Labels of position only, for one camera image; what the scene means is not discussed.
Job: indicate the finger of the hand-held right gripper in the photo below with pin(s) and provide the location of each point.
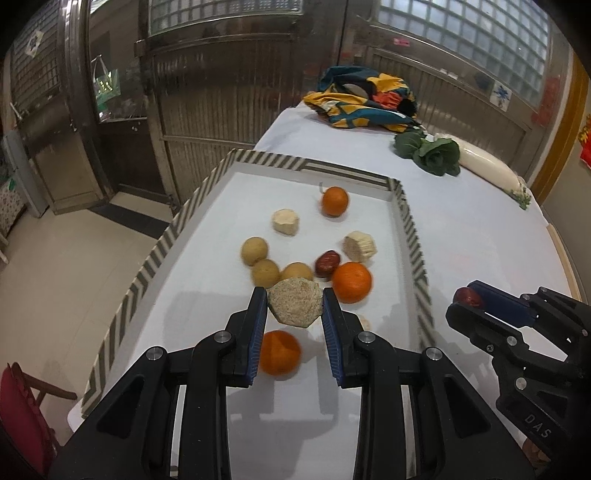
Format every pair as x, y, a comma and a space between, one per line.
501, 302
471, 323

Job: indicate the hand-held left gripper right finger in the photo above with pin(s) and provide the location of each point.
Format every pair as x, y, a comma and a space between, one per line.
332, 341

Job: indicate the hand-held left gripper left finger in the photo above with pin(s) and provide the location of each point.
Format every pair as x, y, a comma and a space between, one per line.
256, 341

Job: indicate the orange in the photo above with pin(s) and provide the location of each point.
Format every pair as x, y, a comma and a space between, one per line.
278, 352
352, 282
334, 201

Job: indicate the red jujube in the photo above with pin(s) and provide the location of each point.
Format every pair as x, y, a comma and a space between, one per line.
327, 264
467, 297

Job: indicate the large cream sugarcane chunk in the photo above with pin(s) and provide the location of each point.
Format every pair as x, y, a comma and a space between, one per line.
295, 302

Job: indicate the brown round longan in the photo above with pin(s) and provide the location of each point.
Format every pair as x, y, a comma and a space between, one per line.
298, 271
265, 272
254, 251

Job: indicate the striped-rim white tray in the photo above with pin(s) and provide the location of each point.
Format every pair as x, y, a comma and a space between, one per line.
203, 258

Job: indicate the person's right hand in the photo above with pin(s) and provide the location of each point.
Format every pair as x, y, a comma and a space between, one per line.
535, 454

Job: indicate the white tablecloth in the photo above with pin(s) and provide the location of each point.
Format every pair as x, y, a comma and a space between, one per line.
475, 230

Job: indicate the white daikon radish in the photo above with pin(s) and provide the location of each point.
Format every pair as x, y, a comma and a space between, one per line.
485, 166

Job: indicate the green bok choy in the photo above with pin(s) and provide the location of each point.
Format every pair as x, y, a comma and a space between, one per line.
431, 154

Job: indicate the red window decoration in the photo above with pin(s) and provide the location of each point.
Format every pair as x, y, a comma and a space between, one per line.
549, 101

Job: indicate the blue and white sticker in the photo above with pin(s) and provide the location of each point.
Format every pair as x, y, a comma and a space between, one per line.
501, 95

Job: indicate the colourful patterned cloth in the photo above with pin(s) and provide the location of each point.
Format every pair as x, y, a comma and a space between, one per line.
364, 99

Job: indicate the red chair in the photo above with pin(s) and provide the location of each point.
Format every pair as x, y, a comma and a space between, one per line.
21, 415

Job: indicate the white appliance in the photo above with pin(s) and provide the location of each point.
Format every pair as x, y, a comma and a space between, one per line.
23, 175

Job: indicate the red wall poster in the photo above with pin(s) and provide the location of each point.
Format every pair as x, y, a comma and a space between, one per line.
586, 143

